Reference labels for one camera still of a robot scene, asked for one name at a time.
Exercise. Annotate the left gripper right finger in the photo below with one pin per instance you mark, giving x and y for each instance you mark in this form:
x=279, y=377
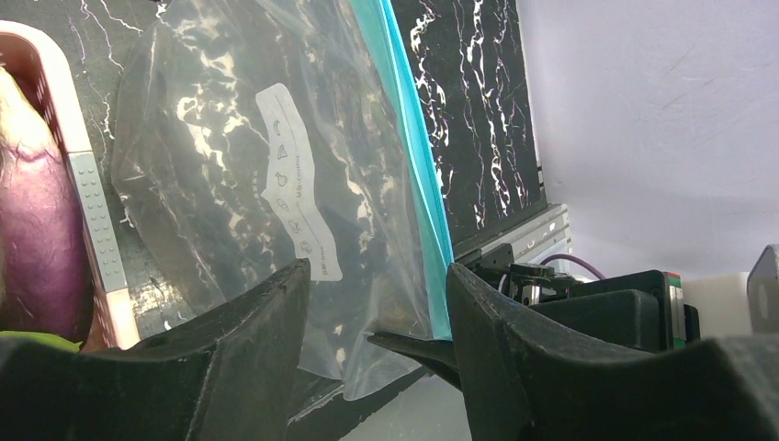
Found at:
x=526, y=377

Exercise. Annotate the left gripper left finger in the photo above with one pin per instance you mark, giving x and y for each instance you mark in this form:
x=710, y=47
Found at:
x=227, y=374

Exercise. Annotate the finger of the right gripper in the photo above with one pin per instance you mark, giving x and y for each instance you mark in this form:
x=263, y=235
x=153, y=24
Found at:
x=437, y=356

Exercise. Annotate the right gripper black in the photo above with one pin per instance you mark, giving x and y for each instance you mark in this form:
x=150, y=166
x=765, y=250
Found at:
x=644, y=311

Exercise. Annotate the clear zip top bag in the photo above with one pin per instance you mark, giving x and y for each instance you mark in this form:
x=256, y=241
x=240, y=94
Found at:
x=252, y=133

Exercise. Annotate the pink plastic basket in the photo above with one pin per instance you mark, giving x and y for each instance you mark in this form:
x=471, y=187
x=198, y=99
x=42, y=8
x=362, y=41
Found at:
x=37, y=60

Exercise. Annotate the white green cabbage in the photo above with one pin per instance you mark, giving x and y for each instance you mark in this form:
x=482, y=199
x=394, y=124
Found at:
x=52, y=340

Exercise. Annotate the long purple eggplant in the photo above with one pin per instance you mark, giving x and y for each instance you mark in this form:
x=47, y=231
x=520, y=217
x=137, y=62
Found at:
x=47, y=280

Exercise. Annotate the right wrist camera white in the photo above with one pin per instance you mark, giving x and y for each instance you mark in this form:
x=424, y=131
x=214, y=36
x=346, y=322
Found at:
x=738, y=304

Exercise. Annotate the aluminium rail frame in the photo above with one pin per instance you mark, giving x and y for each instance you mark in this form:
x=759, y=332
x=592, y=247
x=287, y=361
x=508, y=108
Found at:
x=545, y=234

